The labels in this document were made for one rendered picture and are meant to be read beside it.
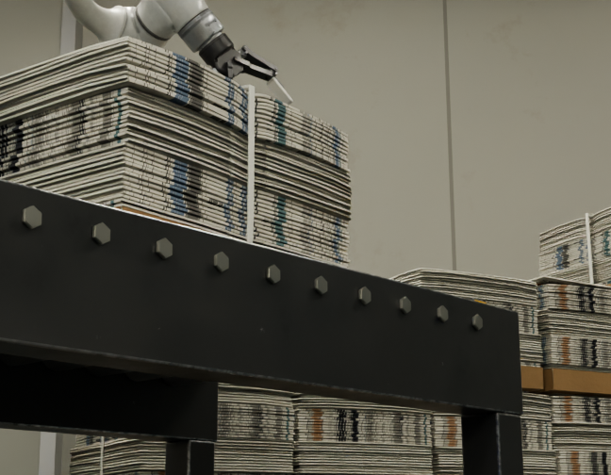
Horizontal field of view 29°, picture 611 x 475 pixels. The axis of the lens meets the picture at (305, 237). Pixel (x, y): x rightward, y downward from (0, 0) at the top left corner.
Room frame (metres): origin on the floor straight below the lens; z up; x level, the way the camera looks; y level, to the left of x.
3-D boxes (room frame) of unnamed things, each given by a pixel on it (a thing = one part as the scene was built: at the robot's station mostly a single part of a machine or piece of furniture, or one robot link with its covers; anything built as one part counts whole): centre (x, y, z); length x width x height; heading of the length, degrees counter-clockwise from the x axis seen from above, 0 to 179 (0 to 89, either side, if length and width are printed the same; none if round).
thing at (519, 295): (2.46, -0.26, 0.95); 0.38 x 0.29 x 0.23; 28
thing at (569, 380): (2.60, -0.52, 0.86); 0.38 x 0.29 x 0.04; 30
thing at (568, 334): (2.60, -0.52, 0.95); 0.38 x 0.29 x 0.23; 30
